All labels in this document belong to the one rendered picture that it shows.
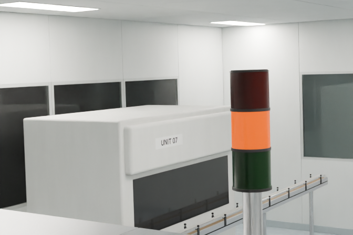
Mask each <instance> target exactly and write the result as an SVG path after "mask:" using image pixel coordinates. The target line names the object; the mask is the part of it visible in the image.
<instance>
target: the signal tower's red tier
mask: <svg viewBox="0 0 353 235"><path fill-rule="evenodd" d="M230 93H231V109H264V108H269V71H268V72H230Z"/></svg>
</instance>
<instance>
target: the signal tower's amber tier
mask: <svg viewBox="0 0 353 235"><path fill-rule="evenodd" d="M231 134H232V148H234V149H264V148H269V147H271V139H270V115H269V111H263V112H231Z"/></svg>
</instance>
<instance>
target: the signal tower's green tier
mask: <svg viewBox="0 0 353 235"><path fill-rule="evenodd" d="M232 176H233V187H234V188H237V189H248V190H254V189H265V188H270V187H271V151H267V152H255V153H243V152H234V151H232Z"/></svg>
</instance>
